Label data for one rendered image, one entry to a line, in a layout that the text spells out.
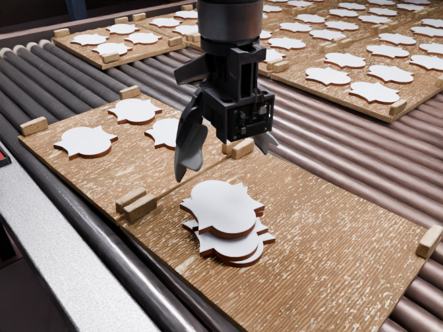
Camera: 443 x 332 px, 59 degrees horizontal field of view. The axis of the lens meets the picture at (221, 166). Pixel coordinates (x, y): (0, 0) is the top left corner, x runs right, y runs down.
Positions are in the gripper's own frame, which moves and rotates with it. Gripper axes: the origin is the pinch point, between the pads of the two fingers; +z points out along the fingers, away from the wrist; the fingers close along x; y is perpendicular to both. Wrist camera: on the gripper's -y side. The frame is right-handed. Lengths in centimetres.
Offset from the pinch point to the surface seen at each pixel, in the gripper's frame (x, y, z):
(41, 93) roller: -19, -76, 14
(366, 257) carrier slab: 16.0, 17.1, 12.1
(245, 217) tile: 1.7, 4.7, 7.4
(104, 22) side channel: 17, -138, 12
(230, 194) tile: 2.4, -1.2, 7.4
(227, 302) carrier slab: -6.7, 13.7, 12.1
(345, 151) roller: 37.5, -9.3, 14.0
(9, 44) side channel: -22, -129, 13
